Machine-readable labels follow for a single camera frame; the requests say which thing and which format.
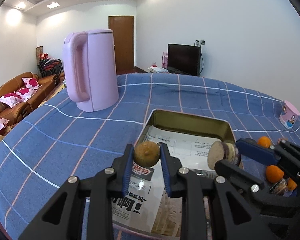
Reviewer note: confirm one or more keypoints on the large orange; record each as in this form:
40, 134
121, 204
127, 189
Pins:
274, 174

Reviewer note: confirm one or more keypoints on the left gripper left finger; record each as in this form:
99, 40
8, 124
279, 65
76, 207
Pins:
62, 216

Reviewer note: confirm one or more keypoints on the lilac electric kettle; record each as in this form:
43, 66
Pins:
90, 69

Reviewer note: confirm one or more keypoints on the brown wooden door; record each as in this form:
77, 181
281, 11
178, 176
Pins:
123, 31

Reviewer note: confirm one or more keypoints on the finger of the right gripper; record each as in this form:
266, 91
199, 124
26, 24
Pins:
239, 182
285, 155

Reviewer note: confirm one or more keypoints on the blue checked tablecloth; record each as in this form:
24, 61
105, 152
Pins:
58, 140

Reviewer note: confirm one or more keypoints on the printed paper in tin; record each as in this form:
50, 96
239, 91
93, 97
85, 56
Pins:
146, 207

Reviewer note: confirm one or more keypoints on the brown leather sofa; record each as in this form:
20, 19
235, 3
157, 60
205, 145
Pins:
20, 96

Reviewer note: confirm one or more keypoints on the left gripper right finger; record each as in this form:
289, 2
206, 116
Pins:
202, 211

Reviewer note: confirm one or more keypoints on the small orange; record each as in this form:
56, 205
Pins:
264, 142

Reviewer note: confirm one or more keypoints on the pink cartoon mug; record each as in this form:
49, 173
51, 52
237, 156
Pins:
289, 115

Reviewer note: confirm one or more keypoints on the green-brown kiwi fruit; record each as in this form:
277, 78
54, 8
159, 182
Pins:
146, 154

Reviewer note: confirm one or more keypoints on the pink tin box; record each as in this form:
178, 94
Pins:
187, 124

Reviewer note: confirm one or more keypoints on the low tv stand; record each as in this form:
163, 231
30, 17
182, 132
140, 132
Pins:
158, 70

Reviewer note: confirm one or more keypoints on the wall power socket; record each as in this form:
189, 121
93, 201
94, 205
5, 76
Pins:
199, 43

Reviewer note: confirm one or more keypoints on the black television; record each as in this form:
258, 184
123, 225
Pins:
184, 59

